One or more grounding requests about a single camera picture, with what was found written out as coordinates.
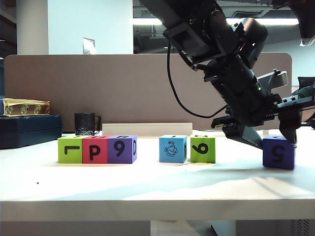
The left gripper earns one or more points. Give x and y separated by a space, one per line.
265 110

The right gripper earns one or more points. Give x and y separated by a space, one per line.
283 3

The purple block number five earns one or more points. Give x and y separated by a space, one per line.
278 159

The green block nine and J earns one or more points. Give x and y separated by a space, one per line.
197 158

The blue block fish picture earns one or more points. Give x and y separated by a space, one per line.
165 158

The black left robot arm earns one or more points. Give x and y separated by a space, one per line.
221 37

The person bare forearm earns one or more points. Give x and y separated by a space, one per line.
308 116

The red block letter P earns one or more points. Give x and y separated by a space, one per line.
98 158

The green block letter L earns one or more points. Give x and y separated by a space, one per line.
71 157

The black round object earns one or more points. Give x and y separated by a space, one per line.
313 124

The person in dark green top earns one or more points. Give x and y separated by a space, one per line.
307 91

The black office chair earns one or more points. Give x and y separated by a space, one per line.
305 81

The grey vent grille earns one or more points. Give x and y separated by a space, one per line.
300 228

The purple block nine and D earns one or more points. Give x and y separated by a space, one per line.
126 157

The brown desk partition panel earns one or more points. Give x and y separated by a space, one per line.
98 91

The black mug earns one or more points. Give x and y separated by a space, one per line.
85 124

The dark blue case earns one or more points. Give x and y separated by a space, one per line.
29 130

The yellow gold patterned box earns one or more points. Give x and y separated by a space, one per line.
29 108

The blue flat box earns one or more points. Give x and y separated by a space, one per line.
1 108

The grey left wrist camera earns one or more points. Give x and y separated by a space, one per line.
279 79

